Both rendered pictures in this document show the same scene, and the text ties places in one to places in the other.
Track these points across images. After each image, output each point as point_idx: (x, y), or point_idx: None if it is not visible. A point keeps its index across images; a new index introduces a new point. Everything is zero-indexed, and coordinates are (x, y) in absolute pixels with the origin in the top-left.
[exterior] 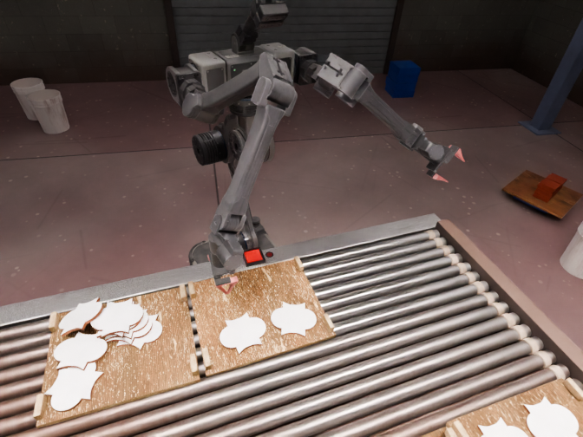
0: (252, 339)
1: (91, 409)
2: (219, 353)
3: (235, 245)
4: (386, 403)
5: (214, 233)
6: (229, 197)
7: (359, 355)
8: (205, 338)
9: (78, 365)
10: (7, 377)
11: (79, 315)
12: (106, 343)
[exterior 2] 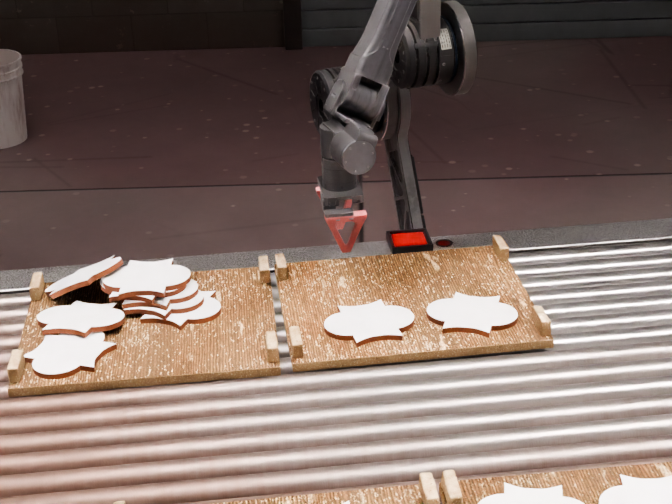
0: (386, 329)
1: (94, 380)
2: (321, 343)
3: (364, 129)
4: (634, 431)
5: (330, 112)
6: (361, 48)
7: (597, 374)
8: (296, 325)
9: (77, 328)
10: None
11: (81, 274)
12: (123, 313)
